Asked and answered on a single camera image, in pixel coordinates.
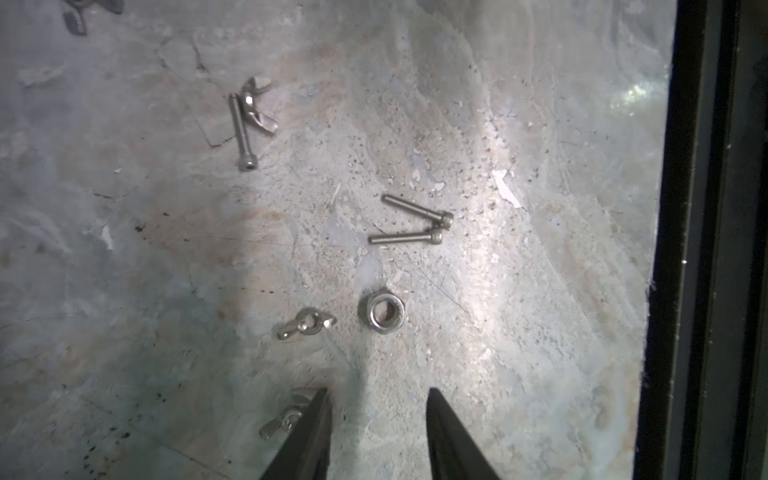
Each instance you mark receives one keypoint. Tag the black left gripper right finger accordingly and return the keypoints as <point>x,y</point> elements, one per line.
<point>453,453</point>

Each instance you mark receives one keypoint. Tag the silver screw pair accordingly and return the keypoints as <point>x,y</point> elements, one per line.
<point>426,225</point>

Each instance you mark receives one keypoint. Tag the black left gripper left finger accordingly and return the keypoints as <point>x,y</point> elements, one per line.
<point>305,454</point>

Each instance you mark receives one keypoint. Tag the silver hex nut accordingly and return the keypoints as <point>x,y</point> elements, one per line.
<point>384,312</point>

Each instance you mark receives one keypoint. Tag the silver long screw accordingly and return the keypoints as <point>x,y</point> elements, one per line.
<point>247,159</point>

